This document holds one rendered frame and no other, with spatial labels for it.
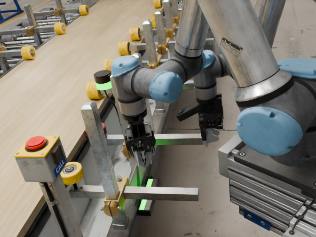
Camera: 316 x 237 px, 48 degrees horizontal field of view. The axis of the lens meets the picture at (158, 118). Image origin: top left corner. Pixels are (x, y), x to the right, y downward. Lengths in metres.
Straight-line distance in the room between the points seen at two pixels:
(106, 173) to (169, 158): 1.59
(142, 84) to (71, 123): 0.65
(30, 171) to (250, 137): 0.44
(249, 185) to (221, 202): 1.26
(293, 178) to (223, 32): 0.38
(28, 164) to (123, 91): 0.32
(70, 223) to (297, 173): 0.53
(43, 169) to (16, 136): 0.78
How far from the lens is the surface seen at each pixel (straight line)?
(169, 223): 2.18
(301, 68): 0.80
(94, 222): 1.42
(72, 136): 1.39
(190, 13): 0.87
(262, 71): 0.68
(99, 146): 1.03
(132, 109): 0.96
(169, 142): 1.33
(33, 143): 0.75
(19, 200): 1.18
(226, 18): 0.66
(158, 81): 0.85
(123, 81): 0.92
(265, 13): 1.03
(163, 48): 1.90
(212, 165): 2.54
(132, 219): 1.27
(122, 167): 1.62
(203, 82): 1.16
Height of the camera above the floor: 1.60
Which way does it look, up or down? 31 degrees down
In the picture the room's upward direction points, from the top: 9 degrees counter-clockwise
